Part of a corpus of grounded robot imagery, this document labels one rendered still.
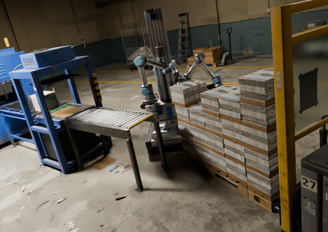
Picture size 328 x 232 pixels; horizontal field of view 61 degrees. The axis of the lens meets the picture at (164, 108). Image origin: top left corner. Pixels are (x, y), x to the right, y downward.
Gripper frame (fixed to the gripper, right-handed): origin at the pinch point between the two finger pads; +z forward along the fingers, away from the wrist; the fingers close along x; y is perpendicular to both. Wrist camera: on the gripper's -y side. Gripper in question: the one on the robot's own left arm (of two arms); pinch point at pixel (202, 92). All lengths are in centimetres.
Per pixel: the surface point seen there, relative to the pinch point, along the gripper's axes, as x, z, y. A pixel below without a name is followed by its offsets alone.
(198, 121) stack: 45, 45, -15
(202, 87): 21.5, 15.7, 15.0
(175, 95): 5.2, 45.7, 10.8
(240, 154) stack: 107, 45, -36
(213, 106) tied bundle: 74, 45, 9
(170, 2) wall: -666, -410, 151
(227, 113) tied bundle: 96, 46, 6
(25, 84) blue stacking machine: -351, 187, 24
